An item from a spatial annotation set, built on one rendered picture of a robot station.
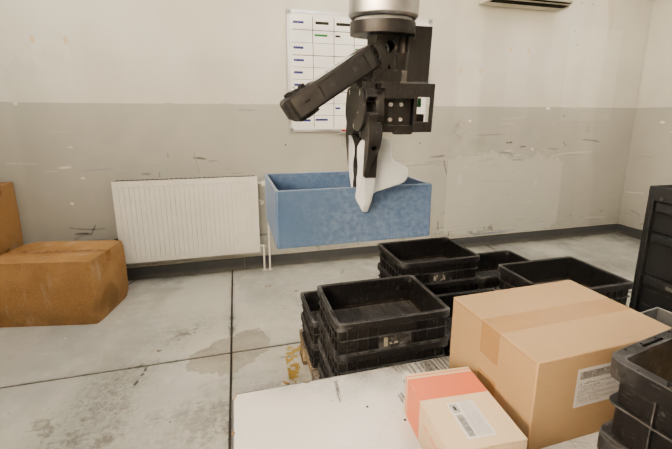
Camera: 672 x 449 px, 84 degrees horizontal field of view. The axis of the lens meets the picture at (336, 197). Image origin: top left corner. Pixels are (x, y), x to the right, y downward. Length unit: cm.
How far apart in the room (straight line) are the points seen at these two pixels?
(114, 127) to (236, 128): 84
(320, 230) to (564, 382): 47
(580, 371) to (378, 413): 34
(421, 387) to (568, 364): 23
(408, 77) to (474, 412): 51
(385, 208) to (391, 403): 43
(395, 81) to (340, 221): 17
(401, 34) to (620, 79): 440
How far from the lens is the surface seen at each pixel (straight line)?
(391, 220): 48
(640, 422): 62
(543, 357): 69
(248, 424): 77
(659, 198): 233
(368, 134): 40
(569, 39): 432
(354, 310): 151
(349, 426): 75
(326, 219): 45
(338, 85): 41
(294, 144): 304
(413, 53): 44
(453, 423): 67
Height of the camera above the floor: 122
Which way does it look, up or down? 12 degrees down
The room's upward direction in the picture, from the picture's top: straight up
